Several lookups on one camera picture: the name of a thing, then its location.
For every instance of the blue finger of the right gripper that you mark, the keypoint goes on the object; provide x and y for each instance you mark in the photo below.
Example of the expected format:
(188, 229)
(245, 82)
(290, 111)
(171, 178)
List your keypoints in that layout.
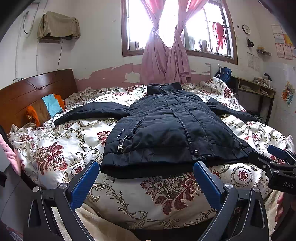
(260, 161)
(281, 154)

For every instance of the pink curtain panel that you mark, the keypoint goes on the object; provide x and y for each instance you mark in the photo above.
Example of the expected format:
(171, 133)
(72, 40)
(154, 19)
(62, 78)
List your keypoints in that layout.
(155, 56)
(178, 68)

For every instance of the pink curtain right panel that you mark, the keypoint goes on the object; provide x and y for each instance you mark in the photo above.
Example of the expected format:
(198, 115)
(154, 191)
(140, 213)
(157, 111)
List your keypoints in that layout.
(178, 68)

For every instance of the brown framed window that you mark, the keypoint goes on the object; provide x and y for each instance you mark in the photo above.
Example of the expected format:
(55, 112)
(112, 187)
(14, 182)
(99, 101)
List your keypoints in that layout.
(207, 33)

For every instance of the cloth covered air conditioner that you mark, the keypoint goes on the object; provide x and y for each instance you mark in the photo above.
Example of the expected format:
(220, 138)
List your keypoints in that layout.
(56, 25)

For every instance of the orange blue brown pillow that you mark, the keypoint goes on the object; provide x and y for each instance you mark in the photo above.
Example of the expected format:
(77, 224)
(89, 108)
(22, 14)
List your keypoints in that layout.
(44, 109)

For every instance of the wall certificates papers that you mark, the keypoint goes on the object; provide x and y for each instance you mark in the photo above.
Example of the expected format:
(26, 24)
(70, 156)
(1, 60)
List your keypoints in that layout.
(283, 44)

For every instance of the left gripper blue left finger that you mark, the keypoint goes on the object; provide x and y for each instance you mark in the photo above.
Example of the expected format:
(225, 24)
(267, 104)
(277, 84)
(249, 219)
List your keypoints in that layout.
(81, 184)

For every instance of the red hanging cloth outside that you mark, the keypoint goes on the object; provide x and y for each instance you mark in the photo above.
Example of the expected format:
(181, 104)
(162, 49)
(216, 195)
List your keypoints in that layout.
(219, 32)

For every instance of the floral bed quilt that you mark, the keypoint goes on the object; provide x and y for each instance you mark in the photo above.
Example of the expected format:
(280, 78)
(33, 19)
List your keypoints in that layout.
(53, 154)

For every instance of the pink cloth at bedside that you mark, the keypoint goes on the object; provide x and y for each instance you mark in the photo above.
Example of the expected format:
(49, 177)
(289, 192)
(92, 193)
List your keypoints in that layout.
(12, 156)

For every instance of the beige bed sheet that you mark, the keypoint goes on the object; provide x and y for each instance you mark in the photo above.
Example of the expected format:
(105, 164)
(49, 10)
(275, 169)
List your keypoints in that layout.
(101, 229)

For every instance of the blue backpack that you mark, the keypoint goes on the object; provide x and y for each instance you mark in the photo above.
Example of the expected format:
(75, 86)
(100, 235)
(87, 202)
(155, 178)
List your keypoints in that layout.
(224, 74)

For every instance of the person right hand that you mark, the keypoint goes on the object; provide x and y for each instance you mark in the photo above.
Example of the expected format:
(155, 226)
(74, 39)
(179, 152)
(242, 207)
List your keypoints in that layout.
(280, 208)

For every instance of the black padded jacket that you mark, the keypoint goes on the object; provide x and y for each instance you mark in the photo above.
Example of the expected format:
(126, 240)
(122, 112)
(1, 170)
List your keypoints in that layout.
(165, 132)

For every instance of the colourful wall sticker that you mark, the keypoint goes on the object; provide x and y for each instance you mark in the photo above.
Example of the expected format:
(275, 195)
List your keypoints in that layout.
(288, 93)

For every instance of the wooden side desk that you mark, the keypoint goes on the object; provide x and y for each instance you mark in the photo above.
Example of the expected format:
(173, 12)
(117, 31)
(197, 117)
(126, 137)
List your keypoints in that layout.
(257, 98)

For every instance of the pink curtain left panel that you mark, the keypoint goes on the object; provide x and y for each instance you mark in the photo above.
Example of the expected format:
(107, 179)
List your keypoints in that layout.
(155, 56)

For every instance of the brown wooden headboard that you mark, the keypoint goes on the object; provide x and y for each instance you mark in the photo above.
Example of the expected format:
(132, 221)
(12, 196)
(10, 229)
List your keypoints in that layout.
(16, 97)

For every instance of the round wall clock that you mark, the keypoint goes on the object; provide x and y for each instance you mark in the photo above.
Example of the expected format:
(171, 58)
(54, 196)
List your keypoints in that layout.
(246, 29)

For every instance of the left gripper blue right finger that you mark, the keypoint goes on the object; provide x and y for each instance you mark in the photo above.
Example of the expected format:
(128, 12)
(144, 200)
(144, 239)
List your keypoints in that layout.
(210, 184)

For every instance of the small wall shelf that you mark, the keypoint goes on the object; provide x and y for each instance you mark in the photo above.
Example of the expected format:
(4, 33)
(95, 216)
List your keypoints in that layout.
(261, 50)

